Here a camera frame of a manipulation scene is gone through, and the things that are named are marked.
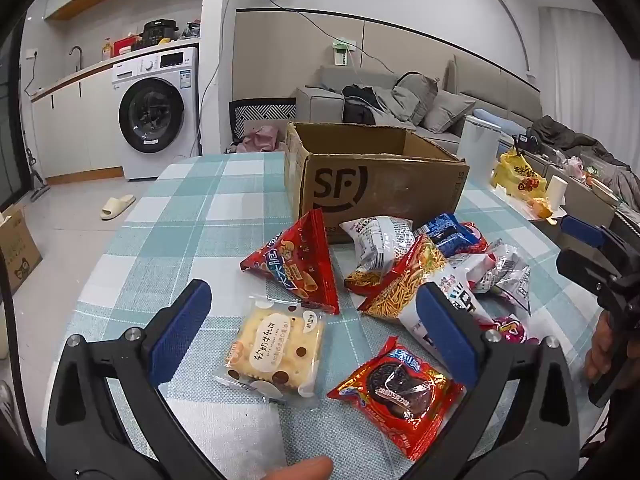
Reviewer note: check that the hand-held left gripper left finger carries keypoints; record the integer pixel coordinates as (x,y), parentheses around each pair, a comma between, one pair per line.
(180,330)

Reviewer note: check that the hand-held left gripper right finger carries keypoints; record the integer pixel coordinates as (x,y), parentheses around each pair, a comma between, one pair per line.
(450,330)

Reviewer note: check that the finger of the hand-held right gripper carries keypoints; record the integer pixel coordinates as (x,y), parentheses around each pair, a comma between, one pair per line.
(575,265)
(580,230)

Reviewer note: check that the pink snack packet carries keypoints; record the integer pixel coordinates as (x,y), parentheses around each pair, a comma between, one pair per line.
(515,332)

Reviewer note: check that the red white noodle snack packet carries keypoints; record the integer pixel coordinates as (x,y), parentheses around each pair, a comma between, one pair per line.
(395,290)

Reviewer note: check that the silver snack packet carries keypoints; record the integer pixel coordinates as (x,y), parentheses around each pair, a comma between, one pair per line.
(505,275)

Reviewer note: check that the red chocolate cookie packet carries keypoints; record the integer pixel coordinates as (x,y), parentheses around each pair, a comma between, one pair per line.
(395,400)

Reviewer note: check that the polka dot cracker packet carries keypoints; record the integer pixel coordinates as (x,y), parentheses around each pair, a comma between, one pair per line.
(272,347)

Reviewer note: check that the blue cookie packet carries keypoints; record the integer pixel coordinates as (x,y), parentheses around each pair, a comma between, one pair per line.
(445,232)

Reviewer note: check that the white green noodle snack packet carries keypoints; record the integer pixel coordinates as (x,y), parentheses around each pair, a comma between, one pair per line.
(380,240)

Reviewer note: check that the red triangular chip bag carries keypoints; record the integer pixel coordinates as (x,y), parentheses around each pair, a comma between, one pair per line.
(295,265)

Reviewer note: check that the brown cardboard box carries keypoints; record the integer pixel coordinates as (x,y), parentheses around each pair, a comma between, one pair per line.
(380,195)

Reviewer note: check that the person's right hand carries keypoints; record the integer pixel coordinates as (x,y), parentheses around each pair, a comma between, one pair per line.
(602,345)

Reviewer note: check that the person's left hand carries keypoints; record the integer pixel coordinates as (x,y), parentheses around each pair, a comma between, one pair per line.
(300,471)

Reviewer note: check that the grey side table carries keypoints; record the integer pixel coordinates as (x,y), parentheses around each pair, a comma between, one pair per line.
(580,195)

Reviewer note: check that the white paper roll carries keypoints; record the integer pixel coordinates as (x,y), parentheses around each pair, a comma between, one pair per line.
(556,192)

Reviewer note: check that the orange snack bag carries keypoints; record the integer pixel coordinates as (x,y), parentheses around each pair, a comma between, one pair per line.
(541,208)

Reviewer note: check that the yellow plastic bag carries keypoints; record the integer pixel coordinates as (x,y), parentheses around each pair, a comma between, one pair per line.
(515,180)

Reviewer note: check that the dark jacket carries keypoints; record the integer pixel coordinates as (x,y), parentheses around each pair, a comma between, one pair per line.
(565,135)

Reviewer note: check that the small black device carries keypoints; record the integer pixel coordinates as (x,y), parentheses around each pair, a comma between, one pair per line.
(525,142)

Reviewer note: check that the white bin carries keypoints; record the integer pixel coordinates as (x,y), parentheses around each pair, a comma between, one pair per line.
(477,150)

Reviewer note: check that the beige slipper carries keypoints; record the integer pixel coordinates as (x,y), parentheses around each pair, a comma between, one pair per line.
(117,206)

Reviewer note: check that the grey sofa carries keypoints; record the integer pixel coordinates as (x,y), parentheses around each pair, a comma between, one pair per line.
(500,85)

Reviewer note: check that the grey pillow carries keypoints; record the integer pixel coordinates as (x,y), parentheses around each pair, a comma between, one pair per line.
(415,97)
(450,112)

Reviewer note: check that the printed floor cardboard box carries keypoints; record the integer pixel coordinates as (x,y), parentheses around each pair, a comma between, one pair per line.
(17,250)

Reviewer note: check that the mop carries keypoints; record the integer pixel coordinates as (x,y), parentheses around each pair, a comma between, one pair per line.
(39,192)

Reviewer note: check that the pink cloth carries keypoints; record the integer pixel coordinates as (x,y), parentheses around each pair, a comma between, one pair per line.
(260,140)

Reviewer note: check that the white washing machine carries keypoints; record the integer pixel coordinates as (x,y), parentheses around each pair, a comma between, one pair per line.
(160,110)

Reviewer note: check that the grey garment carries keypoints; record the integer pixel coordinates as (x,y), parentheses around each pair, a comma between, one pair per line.
(392,105)

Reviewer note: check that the black patterned chair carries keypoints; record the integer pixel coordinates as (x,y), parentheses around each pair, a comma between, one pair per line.
(260,110)

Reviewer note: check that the white kitchen counter cabinet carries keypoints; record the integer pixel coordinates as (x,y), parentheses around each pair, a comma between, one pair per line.
(75,120)

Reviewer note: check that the black garment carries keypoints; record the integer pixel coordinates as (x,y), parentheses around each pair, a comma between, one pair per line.
(357,107)

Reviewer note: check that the yellow bottle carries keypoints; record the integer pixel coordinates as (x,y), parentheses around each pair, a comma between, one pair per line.
(106,52)

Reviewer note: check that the red box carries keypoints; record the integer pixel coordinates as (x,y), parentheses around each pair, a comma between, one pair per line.
(125,46)

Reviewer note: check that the metal faucet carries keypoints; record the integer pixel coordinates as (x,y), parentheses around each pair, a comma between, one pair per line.
(80,57)

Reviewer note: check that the black pressure cooker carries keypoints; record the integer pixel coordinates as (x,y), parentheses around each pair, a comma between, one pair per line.
(157,35)

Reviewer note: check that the green white wall controller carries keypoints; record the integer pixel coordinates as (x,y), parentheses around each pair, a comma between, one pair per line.
(342,55)

